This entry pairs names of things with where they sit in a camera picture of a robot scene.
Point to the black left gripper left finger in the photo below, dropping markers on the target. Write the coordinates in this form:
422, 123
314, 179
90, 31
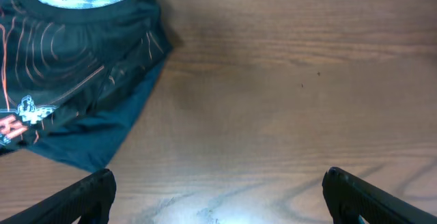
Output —
87, 201

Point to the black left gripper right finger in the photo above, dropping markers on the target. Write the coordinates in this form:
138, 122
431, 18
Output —
351, 200

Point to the black printed cycling jersey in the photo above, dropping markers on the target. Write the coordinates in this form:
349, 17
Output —
68, 62

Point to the navy blue folded garment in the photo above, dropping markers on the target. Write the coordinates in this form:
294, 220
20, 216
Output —
90, 143

